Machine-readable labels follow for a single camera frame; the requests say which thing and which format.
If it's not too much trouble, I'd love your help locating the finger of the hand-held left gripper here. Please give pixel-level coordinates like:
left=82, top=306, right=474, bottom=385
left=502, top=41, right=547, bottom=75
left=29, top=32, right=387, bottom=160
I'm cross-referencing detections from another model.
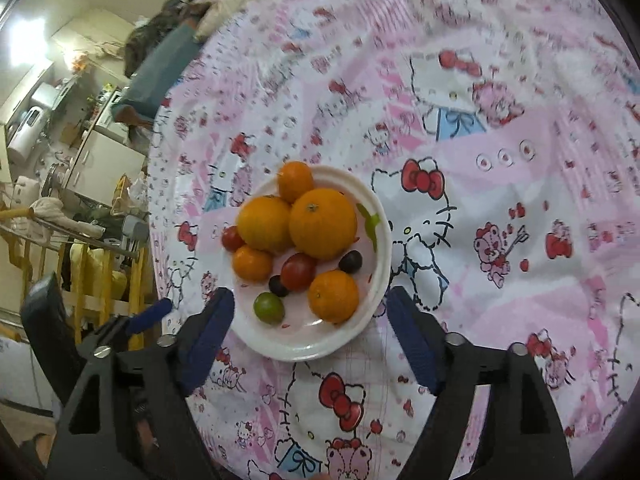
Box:
left=80, top=298, right=174, bottom=356

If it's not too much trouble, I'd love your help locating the wooden clothes rack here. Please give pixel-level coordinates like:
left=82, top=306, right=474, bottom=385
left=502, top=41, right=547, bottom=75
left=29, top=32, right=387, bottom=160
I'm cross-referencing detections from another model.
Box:
left=0, top=207, right=156, bottom=351

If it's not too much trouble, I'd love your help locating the small orange mandarin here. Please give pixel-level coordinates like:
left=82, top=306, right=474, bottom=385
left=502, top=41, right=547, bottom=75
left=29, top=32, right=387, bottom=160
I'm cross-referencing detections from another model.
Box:
left=277, top=160, right=315, bottom=204

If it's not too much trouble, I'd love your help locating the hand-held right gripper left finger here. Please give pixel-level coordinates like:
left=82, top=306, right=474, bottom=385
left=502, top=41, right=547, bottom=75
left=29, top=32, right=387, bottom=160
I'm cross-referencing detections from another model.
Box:
left=45, top=286, right=236, bottom=480

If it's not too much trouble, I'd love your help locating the white kitchen appliance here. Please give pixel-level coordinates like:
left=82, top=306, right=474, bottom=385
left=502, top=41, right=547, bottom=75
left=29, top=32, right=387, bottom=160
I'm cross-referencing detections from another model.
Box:
left=5, top=105, right=48, bottom=163

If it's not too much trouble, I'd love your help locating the blue pillow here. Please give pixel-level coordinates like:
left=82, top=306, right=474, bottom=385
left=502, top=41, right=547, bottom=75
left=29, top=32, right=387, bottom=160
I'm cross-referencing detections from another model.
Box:
left=112, top=22, right=203, bottom=123

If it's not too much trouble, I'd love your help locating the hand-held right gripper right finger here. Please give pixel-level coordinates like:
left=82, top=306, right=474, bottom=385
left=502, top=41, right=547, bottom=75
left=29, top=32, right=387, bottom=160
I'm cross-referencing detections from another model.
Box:
left=385, top=285, right=574, bottom=480

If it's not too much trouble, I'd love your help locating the yellow garment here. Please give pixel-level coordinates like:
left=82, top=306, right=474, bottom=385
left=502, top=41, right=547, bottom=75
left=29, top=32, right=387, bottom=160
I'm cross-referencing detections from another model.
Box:
left=70, top=245, right=131, bottom=306

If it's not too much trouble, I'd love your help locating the red cherry tomato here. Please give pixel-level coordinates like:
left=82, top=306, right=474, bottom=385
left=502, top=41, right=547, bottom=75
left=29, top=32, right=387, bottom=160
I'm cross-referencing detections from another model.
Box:
left=221, top=226, right=246, bottom=253
left=280, top=253, right=317, bottom=292

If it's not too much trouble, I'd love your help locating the pink printed blanket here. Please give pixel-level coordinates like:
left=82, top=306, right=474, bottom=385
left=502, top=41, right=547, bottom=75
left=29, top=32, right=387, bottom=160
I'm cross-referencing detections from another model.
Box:
left=147, top=0, right=640, bottom=480

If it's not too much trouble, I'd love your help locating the large orange mandarin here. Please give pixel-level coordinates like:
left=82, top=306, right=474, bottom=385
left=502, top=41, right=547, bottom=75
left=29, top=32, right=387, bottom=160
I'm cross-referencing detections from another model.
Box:
left=288, top=187, right=359, bottom=261

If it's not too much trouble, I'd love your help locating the white cabinet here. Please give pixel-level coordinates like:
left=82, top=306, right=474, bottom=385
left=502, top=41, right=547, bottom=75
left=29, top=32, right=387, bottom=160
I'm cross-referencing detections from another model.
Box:
left=65, top=122, right=148, bottom=206

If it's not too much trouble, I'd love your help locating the dark tabby cat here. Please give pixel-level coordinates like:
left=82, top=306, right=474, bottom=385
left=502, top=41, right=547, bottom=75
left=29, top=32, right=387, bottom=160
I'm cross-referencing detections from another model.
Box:
left=122, top=0, right=193, bottom=78

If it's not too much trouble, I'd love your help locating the pink and white plate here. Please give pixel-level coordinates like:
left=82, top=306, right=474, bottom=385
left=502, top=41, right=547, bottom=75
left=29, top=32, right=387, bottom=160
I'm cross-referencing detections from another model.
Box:
left=231, top=165, right=392, bottom=362

